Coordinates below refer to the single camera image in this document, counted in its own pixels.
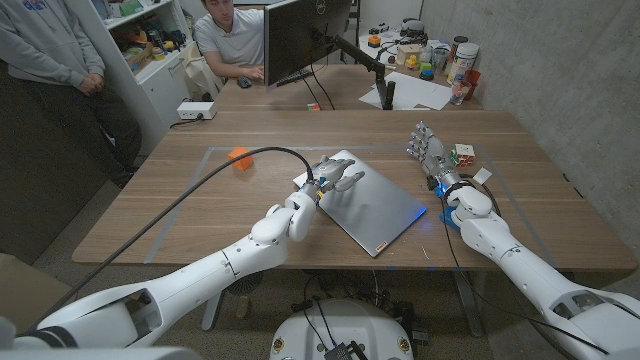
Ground beige cardboard box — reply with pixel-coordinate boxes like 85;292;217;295
0;252;72;337

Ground grey table leg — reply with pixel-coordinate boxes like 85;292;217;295
200;289;227;333
451;269;487;338

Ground black keyboard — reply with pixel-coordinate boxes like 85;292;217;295
275;68;315;88

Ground seated person in white polo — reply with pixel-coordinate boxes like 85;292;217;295
193;0;267;84

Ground standing person in grey hoodie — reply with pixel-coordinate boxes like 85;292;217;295
0;0;144;189

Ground white canister with label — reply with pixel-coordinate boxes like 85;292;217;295
448;42;481;86

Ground orange block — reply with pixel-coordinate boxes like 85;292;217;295
228;146;255;172

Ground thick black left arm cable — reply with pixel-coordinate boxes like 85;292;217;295
22;145;316;334

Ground white power box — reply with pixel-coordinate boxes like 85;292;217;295
176;101;219;121

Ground silver closed laptop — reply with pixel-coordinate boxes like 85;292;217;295
292;148;428;259

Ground clear plastic cup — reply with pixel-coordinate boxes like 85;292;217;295
430;47;451;76

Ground small cardboard box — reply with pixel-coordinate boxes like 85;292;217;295
396;43;424;67

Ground beige tote bag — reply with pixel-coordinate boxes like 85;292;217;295
181;43;227;100

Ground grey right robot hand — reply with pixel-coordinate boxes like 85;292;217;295
405;121;464;194

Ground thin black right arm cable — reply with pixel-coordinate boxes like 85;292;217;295
438;173;609;356

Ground white paper sheets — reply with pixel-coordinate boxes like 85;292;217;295
358;70;454;112

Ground clear drinking glass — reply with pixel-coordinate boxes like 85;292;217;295
449;79;472;107

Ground white shelf unit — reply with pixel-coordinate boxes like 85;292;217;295
64;0;222;157

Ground blue flat object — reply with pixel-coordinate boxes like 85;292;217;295
439;204;464;233

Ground red plastic cup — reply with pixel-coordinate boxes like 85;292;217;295
462;68;483;101

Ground dark canister with red label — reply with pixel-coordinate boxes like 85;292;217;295
446;34;470;76

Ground white robot torso base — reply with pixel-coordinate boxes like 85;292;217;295
269;297;416;360

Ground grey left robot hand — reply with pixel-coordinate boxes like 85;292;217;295
299;154;367;201

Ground black computer monitor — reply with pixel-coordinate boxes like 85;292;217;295
263;0;353;88

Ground black round floor fan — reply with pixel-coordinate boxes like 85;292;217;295
226;271;265;297

